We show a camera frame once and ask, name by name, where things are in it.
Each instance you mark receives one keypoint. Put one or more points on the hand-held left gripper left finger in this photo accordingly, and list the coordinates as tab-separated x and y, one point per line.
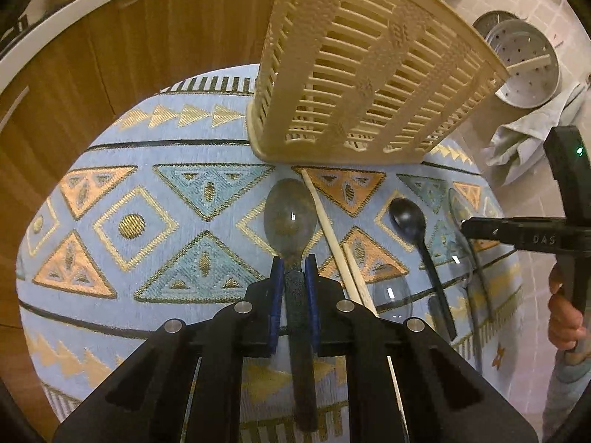
276	300

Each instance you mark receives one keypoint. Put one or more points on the person's right forearm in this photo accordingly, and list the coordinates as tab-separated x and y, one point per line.
565	392

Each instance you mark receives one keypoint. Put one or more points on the wooden kitchen cabinets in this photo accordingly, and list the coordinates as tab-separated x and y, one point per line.
120	50

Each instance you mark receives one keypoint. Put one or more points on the blue patterned tablecloth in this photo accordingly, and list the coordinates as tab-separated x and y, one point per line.
152	221

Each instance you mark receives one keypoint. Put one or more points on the beige plastic utensil basket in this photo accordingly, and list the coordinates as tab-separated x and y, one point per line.
364	69

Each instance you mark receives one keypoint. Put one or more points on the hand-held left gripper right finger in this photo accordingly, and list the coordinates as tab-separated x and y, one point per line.
312	300

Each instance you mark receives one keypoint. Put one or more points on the white kitchen countertop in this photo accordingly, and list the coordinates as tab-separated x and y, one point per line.
69	7

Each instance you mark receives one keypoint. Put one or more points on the round metal steamer tray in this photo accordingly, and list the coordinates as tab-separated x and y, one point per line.
526	60

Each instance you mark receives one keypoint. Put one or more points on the grey hanging towel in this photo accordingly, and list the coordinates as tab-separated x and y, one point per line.
521	140

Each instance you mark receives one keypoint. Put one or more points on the person's right hand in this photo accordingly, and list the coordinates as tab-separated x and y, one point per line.
563	323

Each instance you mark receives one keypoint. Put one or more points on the black plastic spoon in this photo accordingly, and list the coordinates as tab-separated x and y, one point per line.
408	224

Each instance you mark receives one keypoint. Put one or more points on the grey translucent spoon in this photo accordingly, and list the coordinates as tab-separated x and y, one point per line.
290	221

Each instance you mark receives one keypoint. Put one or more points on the wooden chopstick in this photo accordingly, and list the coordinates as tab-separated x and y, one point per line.
353	272
323	221

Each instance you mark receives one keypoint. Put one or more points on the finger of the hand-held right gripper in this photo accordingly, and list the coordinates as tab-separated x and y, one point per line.
517	233

